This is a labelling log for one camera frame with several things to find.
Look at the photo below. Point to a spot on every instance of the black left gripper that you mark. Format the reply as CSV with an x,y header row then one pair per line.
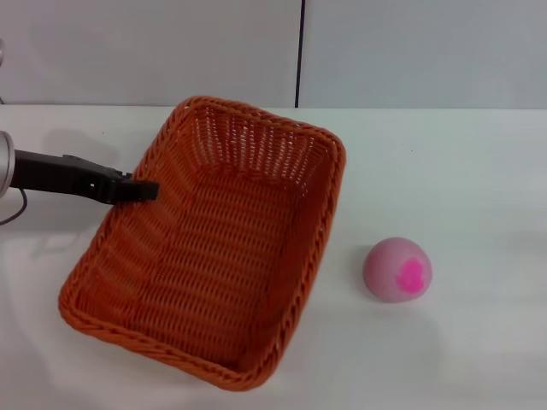
x,y
60,175

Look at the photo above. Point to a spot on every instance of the orange woven plastic basket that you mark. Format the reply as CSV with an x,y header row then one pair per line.
x,y
213,265

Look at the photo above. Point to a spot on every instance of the pink peach toy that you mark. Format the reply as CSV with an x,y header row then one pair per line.
x,y
384,273

